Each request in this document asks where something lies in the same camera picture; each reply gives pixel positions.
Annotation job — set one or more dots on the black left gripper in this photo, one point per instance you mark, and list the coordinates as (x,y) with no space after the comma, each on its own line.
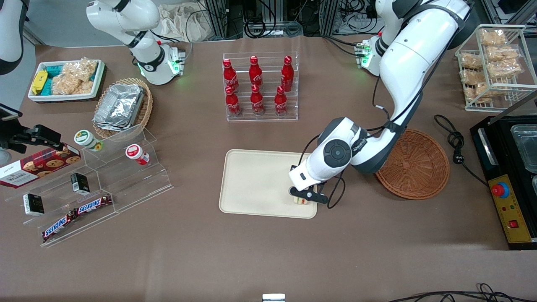
(293,167)

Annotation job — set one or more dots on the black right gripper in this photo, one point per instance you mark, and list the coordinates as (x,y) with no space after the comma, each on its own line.
(26,137)

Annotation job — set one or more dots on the triangle sandwich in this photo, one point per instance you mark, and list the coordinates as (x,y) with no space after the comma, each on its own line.
(301,201)

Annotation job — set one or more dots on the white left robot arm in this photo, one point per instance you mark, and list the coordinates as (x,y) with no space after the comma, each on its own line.
(411,58)

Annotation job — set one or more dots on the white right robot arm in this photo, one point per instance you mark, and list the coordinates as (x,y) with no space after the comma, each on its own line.
(147,63)

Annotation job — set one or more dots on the beige rectangular tray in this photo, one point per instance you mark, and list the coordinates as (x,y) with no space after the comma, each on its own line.
(251,184)

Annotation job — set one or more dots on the light oval wicker basket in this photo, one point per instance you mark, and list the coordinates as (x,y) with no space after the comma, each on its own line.
(144,109)

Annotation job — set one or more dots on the brown round wicker basket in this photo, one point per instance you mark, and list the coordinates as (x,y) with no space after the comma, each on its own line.
(419,167)

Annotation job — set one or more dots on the red tartan cookie box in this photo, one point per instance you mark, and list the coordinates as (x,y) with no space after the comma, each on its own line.
(37,165)

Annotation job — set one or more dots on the green lid white cup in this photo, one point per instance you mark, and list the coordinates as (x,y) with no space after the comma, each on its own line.
(84,137)

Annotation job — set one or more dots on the white rectangular plastic bin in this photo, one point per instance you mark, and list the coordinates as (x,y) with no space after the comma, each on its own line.
(63,97)

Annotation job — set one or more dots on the teal snack pack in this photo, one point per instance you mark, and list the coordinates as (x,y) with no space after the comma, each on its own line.
(48,87)
(53,70)

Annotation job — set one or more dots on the clear bag of rice crackers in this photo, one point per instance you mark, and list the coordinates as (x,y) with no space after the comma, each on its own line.
(82,69)
(69,86)

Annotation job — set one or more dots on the yellow snack pack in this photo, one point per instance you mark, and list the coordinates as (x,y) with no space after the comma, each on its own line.
(39,82)

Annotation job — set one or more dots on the small black box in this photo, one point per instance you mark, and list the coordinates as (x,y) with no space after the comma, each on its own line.
(79,183)
(33,204)

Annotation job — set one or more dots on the stacked aluminium foil containers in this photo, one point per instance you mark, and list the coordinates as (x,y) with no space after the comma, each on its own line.
(119,107)

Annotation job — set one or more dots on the brown snickers bar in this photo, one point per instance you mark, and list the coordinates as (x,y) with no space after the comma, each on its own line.
(94,204)
(58,225)

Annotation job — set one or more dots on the red lid white cup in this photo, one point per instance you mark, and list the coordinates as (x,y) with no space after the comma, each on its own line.
(134,152)

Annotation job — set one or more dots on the clear acrylic step display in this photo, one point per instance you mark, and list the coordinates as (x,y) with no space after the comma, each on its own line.
(126,184)

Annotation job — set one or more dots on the red cola bottle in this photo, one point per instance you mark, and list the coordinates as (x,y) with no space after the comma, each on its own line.
(255,73)
(287,75)
(280,102)
(233,105)
(230,75)
(257,102)

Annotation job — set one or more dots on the clear acrylic bottle rack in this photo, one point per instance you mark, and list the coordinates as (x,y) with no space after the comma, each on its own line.
(268,63)

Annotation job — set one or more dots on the beige crumpled cloth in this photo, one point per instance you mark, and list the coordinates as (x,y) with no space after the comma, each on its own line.
(180,23)

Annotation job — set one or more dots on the red emergency stop button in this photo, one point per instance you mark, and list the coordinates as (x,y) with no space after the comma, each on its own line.
(498,190)

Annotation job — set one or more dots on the bagged fried snack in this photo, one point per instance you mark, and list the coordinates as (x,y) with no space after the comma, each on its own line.
(476,91)
(472,76)
(470,61)
(503,53)
(493,37)
(505,69)

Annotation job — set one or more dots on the yellow control panel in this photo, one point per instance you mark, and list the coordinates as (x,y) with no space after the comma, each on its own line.
(509,209)

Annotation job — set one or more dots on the black table appliance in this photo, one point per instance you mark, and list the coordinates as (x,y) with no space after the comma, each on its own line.
(503,142)

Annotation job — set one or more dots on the clear plastic container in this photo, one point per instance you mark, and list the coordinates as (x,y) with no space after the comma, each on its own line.
(526,147)

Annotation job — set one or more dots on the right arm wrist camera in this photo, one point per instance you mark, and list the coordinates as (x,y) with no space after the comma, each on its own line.
(9,112)

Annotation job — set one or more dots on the aluminium frame post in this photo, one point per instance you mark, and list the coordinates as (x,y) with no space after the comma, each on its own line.
(218,16)
(330,14)

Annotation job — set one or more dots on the red rocker switch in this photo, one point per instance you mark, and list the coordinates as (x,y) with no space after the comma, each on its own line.
(514,224)

